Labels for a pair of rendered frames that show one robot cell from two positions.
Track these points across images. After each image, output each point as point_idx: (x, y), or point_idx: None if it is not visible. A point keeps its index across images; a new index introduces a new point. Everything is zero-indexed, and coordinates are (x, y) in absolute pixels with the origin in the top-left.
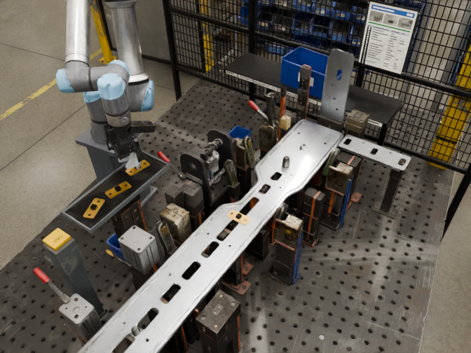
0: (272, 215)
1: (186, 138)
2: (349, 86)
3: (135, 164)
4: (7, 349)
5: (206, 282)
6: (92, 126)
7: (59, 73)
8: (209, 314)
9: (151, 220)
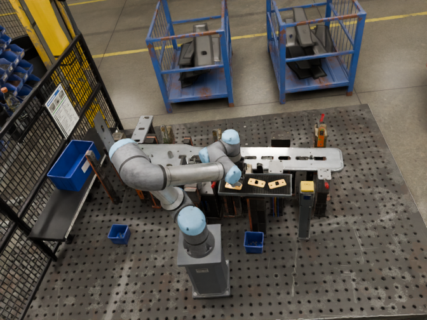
0: None
1: (124, 283)
2: (107, 127)
3: None
4: (354, 260)
5: (269, 149)
6: (209, 242)
7: (235, 168)
8: (284, 136)
9: (223, 249)
